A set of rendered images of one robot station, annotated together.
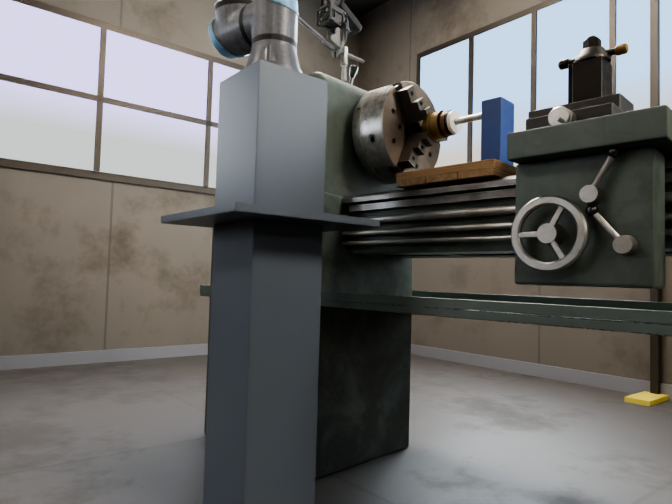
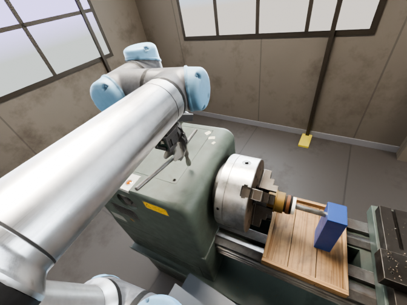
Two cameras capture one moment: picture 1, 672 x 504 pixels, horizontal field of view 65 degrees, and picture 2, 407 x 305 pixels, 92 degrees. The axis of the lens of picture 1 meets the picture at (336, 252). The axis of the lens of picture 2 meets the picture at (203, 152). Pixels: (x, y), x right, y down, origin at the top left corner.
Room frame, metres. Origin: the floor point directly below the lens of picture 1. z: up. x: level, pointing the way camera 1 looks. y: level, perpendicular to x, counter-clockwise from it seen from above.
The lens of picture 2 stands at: (1.21, 0.04, 1.79)
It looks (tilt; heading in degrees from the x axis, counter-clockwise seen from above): 41 degrees down; 349
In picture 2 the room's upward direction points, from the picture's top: 12 degrees counter-clockwise
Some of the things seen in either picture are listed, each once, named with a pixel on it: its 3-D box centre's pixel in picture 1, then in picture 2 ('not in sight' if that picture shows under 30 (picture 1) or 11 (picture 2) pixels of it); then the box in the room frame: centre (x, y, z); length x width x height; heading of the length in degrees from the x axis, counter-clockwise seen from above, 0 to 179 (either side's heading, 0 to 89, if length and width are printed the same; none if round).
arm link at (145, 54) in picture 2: not in sight; (146, 71); (1.72, 0.03, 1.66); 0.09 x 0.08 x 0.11; 142
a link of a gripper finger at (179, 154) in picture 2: (336, 41); (178, 154); (1.70, 0.02, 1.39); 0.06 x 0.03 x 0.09; 135
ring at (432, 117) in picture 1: (439, 125); (279, 201); (1.58, -0.31, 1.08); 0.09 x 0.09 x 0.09; 45
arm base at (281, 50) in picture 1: (273, 62); not in sight; (1.32, 0.17, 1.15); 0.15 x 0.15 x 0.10
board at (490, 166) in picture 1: (476, 183); (305, 235); (1.49, -0.40, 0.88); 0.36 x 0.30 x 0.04; 135
